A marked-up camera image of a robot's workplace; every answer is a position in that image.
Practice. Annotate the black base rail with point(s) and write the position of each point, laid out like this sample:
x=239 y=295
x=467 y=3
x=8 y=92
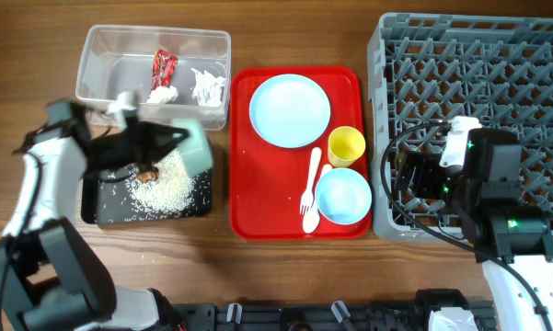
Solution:
x=375 y=316

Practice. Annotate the red snack wrapper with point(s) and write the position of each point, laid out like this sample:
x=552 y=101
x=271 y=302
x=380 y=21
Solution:
x=163 y=68

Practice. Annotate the white plastic fork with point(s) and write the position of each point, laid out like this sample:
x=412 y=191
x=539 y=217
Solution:
x=307 y=196

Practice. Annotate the light blue bowl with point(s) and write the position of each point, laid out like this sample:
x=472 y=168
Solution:
x=343 y=196

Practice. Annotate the brown food scrap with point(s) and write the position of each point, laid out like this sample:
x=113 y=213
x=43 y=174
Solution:
x=147 y=176

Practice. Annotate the white tissue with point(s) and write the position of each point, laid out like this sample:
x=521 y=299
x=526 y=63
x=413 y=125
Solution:
x=208 y=89

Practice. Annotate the white rice pile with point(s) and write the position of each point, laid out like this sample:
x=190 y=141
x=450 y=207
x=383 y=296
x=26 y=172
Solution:
x=170 y=188

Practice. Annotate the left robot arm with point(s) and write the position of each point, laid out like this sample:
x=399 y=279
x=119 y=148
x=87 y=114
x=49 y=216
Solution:
x=50 y=278

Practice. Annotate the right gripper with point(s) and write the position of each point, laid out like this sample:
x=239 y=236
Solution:
x=427 y=163

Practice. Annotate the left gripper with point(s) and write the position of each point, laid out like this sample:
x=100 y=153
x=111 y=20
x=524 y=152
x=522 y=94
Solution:
x=144 y=138

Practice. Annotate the green bowl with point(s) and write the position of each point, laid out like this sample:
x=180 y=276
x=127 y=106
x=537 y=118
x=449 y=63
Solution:
x=195 y=150

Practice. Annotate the white plastic spoon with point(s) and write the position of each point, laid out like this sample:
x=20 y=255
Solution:
x=312 y=218

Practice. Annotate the light blue plate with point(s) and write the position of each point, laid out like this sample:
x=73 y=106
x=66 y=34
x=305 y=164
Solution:
x=289 y=111

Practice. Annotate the small white tissue ball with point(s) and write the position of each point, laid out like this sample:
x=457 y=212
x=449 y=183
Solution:
x=163 y=95

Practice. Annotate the red serving tray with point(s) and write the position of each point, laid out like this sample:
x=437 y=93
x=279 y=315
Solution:
x=266 y=182

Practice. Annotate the clear plastic waste bin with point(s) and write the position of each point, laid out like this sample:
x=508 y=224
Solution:
x=118 y=58

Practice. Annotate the yellow plastic cup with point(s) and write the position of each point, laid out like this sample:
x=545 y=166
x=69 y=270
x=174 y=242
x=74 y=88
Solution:
x=346 y=144

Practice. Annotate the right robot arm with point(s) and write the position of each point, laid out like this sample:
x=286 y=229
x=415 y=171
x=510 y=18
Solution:
x=512 y=241

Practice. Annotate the grey dishwasher rack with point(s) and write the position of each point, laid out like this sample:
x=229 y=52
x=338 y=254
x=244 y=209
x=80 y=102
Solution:
x=424 y=68

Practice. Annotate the black food waste tray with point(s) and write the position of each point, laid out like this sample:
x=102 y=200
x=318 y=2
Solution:
x=198 y=202

